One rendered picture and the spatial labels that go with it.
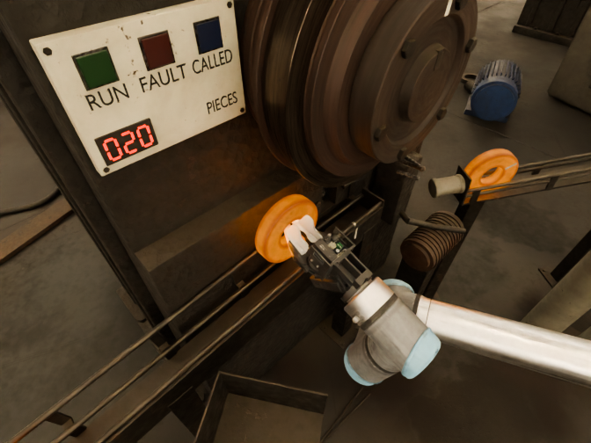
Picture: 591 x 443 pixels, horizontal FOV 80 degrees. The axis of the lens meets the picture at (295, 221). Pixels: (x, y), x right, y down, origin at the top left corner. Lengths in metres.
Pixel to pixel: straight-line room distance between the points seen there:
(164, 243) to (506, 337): 0.68
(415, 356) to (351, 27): 0.51
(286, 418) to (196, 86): 0.63
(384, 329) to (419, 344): 0.06
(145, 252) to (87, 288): 1.20
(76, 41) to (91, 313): 1.43
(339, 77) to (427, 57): 0.15
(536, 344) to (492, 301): 1.00
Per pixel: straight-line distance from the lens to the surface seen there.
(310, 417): 0.80
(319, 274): 0.68
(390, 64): 0.53
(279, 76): 0.53
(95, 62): 0.51
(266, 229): 0.69
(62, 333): 1.81
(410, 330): 0.65
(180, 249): 0.69
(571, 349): 0.85
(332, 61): 0.53
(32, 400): 1.73
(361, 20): 0.54
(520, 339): 0.83
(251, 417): 0.80
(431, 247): 1.18
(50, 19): 0.52
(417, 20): 0.55
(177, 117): 0.58
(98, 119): 0.54
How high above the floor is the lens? 1.38
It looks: 47 degrees down
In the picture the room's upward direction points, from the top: straight up
